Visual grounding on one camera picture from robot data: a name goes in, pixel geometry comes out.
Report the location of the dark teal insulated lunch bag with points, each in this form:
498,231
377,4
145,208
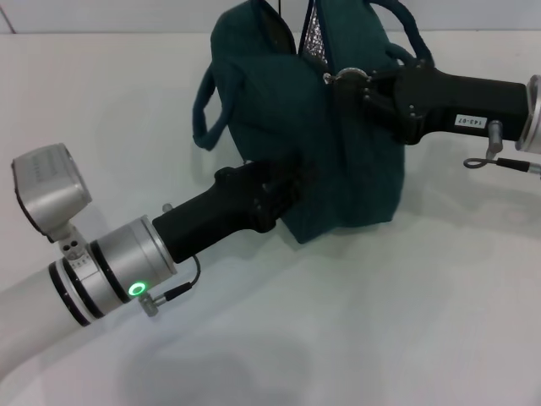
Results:
321,160

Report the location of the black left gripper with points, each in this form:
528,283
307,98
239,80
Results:
215,215

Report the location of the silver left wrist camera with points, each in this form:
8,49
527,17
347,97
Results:
50,190

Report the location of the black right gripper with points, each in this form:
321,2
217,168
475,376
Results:
456,101

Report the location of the white and silver left arm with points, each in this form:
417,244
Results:
63,304

